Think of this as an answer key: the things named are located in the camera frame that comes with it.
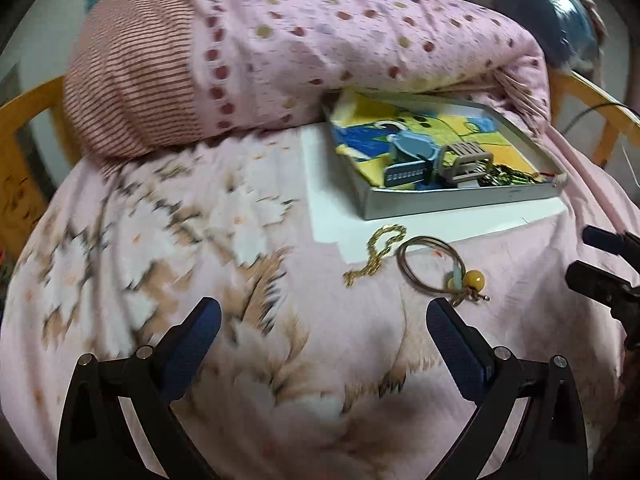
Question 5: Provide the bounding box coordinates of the black beaded necklace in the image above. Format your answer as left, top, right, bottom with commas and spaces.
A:
479, 164, 547, 188

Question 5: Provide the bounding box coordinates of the beige hair claw clip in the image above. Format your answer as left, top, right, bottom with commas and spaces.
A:
436, 142, 494, 185

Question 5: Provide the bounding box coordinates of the blue smart watch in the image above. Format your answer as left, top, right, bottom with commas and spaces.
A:
383, 130, 440, 188

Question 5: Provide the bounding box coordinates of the floral pink bed sheet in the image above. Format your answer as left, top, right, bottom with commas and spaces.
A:
1, 130, 639, 479

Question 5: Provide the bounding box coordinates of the grey tray with cartoon liner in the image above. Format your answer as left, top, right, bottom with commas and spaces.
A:
322, 89, 566, 220

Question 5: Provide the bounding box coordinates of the blue plastic wrapped bundle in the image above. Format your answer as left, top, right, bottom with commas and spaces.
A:
468, 0, 608, 84

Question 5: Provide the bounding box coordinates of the white paper sheet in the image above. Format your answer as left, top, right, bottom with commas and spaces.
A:
300, 124, 566, 263

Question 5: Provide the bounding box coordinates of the pink folded quilt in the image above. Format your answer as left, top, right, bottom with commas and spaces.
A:
64, 0, 550, 162

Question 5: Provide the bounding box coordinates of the black cable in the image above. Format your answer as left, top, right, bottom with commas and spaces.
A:
562, 102, 634, 134

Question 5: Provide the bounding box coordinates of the brown hair tie yellow bead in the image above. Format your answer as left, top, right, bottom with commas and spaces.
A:
396, 236, 489, 307

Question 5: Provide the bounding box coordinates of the gold chain bracelet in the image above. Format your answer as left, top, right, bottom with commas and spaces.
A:
342, 224, 408, 288

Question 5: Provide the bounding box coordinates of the yellow wooden bed frame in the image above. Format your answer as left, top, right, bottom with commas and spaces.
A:
1, 70, 639, 261

